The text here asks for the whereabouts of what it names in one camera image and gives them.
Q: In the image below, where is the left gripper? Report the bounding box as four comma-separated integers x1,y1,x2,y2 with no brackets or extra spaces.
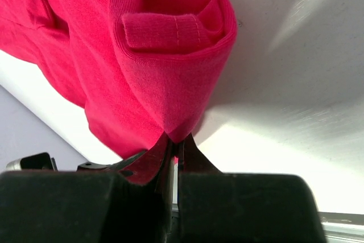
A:
76,150,147,172

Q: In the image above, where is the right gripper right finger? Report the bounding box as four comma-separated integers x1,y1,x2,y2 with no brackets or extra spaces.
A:
177,136,326,242

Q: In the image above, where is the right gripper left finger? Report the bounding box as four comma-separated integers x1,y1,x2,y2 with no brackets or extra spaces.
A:
1,135,173,242

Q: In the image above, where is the red t-shirt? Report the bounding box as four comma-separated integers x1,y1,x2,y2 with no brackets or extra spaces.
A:
0,0,238,184

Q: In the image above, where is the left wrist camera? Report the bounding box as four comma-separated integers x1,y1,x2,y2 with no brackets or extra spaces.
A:
5,152,57,171

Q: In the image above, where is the aluminium table frame rail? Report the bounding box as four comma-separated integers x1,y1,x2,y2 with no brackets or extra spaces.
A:
319,212,363,242

